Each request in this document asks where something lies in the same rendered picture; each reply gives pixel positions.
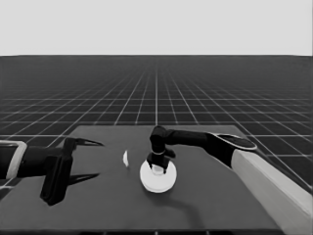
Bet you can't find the large thick white disc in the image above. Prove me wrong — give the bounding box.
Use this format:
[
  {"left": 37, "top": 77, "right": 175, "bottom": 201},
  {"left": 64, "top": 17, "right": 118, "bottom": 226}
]
[{"left": 139, "top": 159, "right": 178, "bottom": 194}]

